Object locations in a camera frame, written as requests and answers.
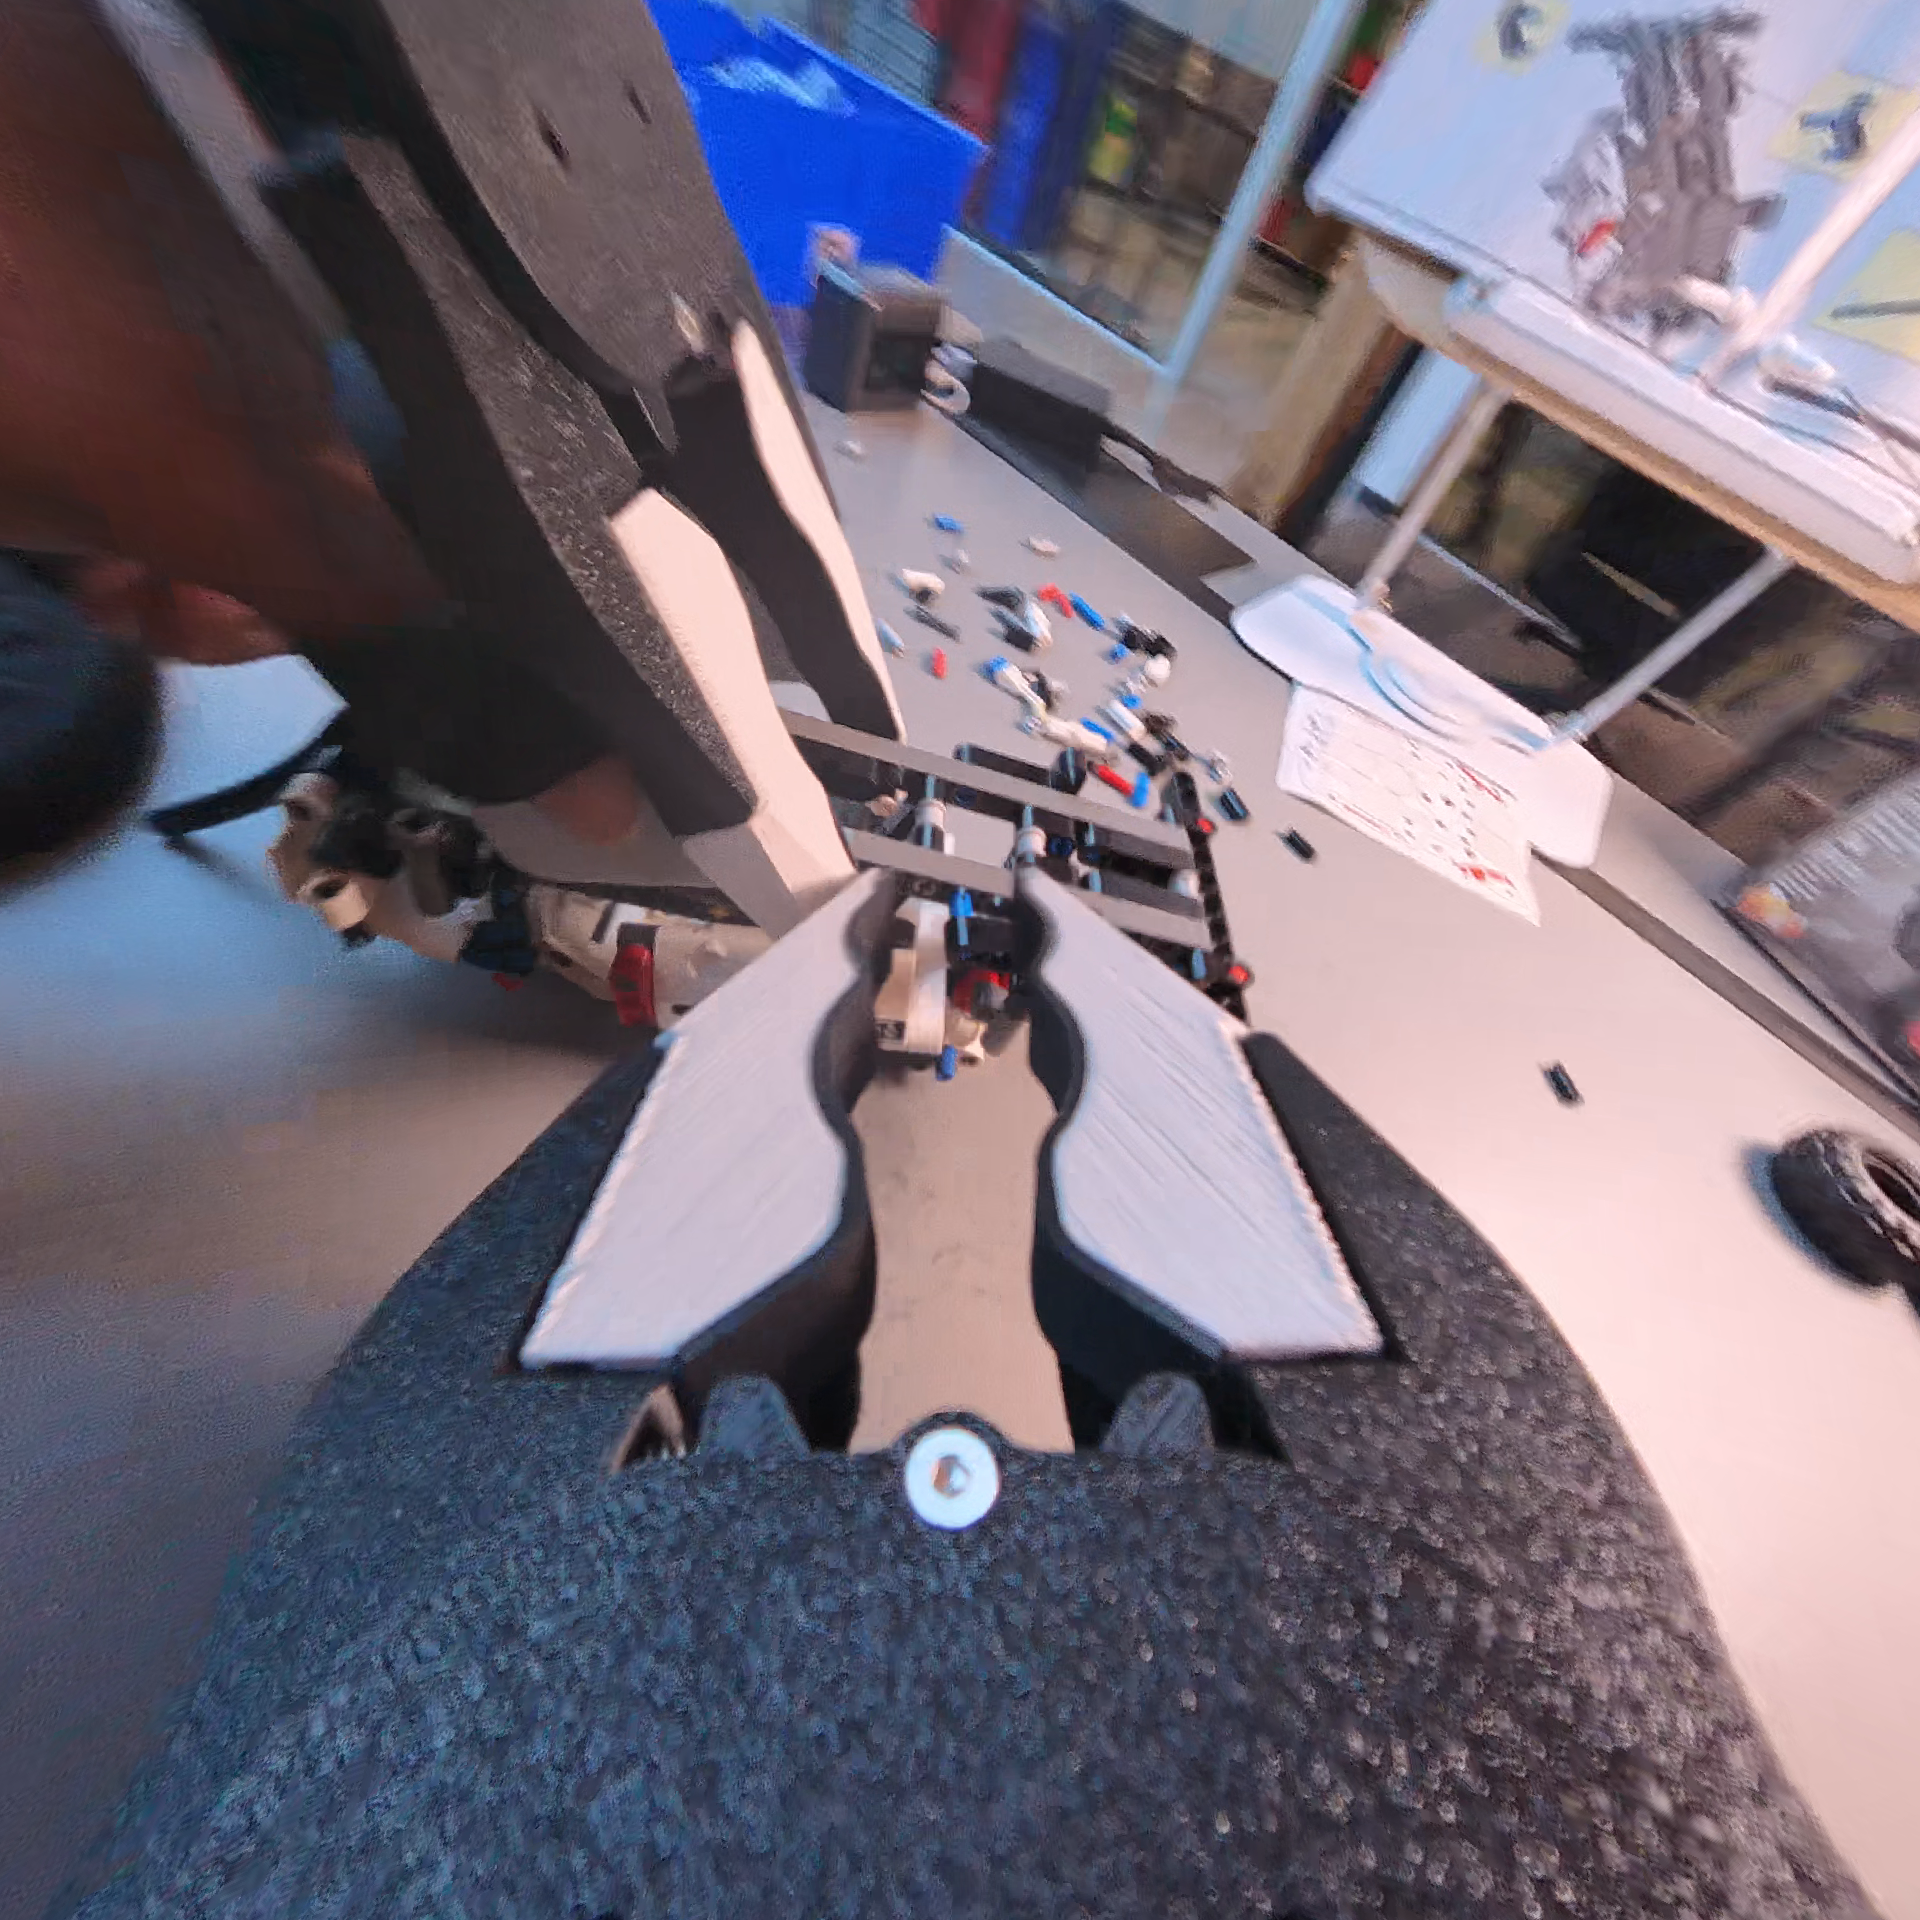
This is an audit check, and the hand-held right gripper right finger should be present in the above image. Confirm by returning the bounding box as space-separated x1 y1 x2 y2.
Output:
1015 870 1391 1366

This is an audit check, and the black toy tire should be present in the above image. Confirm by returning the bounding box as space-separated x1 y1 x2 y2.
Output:
1767 1127 1920 1297

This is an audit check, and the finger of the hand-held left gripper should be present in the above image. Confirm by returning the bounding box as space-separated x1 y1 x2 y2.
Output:
667 314 908 758
475 488 867 934

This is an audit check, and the open instruction book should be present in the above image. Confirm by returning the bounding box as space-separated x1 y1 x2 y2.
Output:
1311 0 1920 423

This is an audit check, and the black box device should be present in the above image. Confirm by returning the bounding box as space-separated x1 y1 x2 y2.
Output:
803 255 950 415

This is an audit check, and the black power adapter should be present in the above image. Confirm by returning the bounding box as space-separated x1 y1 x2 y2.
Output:
956 330 1117 461

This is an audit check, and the toy truck cardboard box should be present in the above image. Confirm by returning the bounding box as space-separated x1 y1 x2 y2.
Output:
1725 765 1920 1088

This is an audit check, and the grey desk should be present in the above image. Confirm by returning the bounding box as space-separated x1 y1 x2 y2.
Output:
0 390 1920 1920

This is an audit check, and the black desk mat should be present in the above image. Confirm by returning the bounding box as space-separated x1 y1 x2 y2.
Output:
1021 421 1277 597

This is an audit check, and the metal storage rack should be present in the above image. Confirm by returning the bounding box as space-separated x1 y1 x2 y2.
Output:
916 0 1413 301

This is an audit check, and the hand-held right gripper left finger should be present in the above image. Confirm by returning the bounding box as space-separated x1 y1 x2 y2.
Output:
518 870 903 1376

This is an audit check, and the pile of small building parts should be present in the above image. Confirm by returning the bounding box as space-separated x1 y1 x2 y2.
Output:
886 512 1250 830

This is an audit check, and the blue plastic bin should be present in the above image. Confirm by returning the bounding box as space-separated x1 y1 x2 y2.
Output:
646 0 992 301

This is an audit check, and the person's left hand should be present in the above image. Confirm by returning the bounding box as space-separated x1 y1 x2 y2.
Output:
0 0 458 668

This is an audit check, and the white sticker sheet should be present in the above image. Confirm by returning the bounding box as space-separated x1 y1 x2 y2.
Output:
1275 685 1549 920

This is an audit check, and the white book stand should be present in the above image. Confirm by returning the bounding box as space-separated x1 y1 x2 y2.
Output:
1350 240 1920 751

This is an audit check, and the toy vehicle chassis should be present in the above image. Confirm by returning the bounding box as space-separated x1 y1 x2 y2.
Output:
272 705 1262 1081

